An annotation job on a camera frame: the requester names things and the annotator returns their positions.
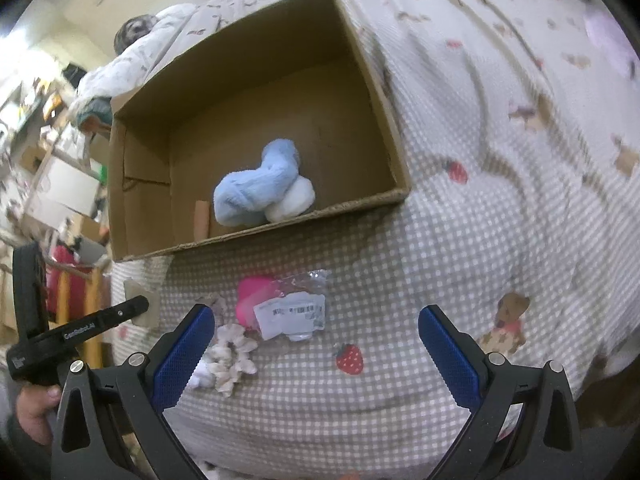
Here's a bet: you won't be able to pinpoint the person's left hand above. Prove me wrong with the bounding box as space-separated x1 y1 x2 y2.
15 385 63 447

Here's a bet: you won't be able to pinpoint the large cardboard box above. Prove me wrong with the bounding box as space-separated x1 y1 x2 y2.
107 0 412 262

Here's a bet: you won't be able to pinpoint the yellow wooden rack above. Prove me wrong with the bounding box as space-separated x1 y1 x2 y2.
54 264 107 376

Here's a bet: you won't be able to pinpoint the red bag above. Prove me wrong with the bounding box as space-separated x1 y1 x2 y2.
46 244 91 328

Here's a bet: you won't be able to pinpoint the pink toy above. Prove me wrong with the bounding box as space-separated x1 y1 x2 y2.
236 269 328 343

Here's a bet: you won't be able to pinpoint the pale pink cloth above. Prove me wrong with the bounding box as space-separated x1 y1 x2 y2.
582 7 638 78

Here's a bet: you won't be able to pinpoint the blue and white fuzzy socks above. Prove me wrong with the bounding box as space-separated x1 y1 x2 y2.
213 139 317 227

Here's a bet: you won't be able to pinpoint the grey striped pillow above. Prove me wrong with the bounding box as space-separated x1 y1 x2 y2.
113 14 161 56

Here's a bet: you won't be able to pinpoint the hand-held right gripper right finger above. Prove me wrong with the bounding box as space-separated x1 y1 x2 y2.
418 304 583 480

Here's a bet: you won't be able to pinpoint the teal mattress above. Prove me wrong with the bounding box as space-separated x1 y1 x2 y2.
70 96 113 133

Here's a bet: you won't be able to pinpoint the grey beige cloth flower piece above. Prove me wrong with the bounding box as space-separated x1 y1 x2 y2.
197 296 229 322

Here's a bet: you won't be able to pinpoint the white floor cabinet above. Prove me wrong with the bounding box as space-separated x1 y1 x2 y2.
25 152 101 222

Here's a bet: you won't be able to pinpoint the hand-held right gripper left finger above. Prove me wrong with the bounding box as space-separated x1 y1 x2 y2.
50 304 217 480

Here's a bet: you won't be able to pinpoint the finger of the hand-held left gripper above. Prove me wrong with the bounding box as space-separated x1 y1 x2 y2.
96 295 151 333

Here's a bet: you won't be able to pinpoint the white ruffled scrunchie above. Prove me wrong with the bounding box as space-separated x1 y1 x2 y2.
192 323 259 398

